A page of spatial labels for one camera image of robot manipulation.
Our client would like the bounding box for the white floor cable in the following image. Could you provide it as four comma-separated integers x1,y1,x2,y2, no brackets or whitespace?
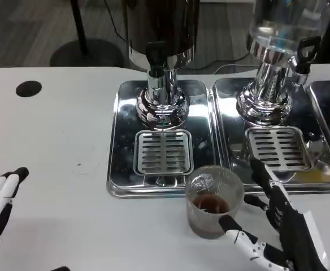
214,63,260,75

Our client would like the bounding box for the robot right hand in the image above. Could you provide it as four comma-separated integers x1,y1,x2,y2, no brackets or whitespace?
218,158,330,271

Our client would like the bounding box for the black floor stand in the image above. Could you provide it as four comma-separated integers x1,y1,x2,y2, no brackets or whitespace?
49,0,125,68

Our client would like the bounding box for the clear ribbed glass cup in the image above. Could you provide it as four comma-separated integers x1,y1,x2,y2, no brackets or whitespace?
185,165,245,240

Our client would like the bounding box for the thin black floor cable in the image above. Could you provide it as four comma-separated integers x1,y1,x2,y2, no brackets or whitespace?
102,0,129,46

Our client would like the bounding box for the slotted steel drain grid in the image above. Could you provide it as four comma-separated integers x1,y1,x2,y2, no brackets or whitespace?
245,126,314,172
133,129,194,175

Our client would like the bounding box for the steel drip tray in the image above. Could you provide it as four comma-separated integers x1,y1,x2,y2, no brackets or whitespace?
307,81,330,194
106,80,224,199
212,77,330,195

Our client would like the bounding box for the black round table grommet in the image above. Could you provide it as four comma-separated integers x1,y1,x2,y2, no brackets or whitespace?
15,80,43,98

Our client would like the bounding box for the clear drink dispenser with tap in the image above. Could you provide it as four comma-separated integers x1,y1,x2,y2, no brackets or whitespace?
236,0,330,125

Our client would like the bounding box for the dark drink dispenser with tap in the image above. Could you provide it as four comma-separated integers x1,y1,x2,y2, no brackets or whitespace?
124,0,201,130

